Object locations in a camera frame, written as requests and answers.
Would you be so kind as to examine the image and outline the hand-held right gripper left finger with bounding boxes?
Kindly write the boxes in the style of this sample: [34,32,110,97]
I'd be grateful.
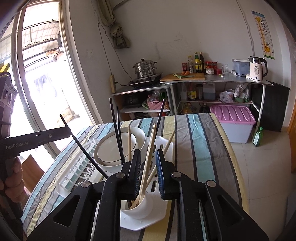
[26,149,141,241]

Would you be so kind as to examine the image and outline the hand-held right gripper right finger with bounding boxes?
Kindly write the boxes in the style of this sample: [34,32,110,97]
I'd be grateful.
[155,149,270,241]

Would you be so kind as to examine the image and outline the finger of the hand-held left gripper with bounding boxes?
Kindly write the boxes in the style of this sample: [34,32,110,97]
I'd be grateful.
[35,127,72,148]

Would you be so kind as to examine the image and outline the black chopstick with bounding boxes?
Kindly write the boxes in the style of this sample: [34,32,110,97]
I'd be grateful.
[59,114,109,179]
[109,98,126,164]
[155,98,166,137]
[116,106,124,149]

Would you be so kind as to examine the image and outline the white utensil cup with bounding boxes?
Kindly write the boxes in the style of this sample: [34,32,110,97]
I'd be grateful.
[120,192,154,219]

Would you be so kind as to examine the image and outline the white plastic dish rack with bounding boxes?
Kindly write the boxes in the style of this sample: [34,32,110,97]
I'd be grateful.
[55,136,175,231]

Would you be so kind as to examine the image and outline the person's left hand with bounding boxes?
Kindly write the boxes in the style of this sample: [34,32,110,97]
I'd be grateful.
[0,158,26,205]

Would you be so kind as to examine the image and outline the wooden stool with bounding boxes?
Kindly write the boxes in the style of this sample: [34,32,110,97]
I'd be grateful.
[22,155,44,195]

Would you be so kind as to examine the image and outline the large white bowl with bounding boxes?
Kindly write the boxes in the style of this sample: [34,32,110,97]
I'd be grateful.
[94,127,147,167]

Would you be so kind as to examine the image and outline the small white bowl black rim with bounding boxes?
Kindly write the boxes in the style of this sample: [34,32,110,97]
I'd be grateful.
[97,132,137,165]

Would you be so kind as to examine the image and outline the striped tablecloth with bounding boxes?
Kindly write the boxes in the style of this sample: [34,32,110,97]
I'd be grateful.
[22,113,250,241]

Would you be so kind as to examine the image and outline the pink plastic basket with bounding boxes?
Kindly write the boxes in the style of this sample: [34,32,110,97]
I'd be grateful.
[147,100,164,110]

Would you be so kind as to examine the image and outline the glass sliding door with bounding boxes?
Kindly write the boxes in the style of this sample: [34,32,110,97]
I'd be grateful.
[0,0,101,163]

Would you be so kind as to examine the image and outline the beige power strip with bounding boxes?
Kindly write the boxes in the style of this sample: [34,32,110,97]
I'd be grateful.
[109,74,117,94]

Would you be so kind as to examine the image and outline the metal stove cabinet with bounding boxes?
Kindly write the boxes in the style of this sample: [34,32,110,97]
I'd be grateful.
[110,83,173,121]

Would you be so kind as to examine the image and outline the pink lid storage box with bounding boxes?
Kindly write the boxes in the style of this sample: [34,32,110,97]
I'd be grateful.
[210,104,256,143]

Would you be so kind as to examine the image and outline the black gas stove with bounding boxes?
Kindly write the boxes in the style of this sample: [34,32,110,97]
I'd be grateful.
[128,74,162,87]

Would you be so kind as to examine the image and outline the dark plastic jug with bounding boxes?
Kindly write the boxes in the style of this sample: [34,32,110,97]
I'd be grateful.
[203,83,216,100]

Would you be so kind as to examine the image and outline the wooden cutting board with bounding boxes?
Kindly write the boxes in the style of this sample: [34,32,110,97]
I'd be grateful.
[160,73,206,82]

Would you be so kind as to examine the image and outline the stainless steel steamer pot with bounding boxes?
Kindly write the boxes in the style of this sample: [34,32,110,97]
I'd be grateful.
[132,59,158,79]

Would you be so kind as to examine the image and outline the metal kitchen shelf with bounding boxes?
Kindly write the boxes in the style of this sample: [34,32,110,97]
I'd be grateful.
[170,74,273,130]

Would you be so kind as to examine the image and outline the green bottle yellow label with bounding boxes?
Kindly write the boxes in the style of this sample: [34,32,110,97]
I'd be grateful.
[194,52,201,73]

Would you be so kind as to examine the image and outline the hanging grey cloth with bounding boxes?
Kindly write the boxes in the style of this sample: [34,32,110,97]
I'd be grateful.
[97,0,131,49]

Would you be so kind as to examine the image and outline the clear plastic container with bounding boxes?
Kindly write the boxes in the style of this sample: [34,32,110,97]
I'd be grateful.
[232,59,251,76]

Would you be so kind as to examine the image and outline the black panel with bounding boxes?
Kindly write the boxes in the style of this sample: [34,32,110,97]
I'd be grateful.
[251,81,290,132]

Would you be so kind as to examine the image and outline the white electric kettle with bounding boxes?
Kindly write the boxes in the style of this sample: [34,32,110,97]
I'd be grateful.
[248,56,268,82]

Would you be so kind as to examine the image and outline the giraffe wall poster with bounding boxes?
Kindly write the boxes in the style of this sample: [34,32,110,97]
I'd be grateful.
[252,10,277,58]

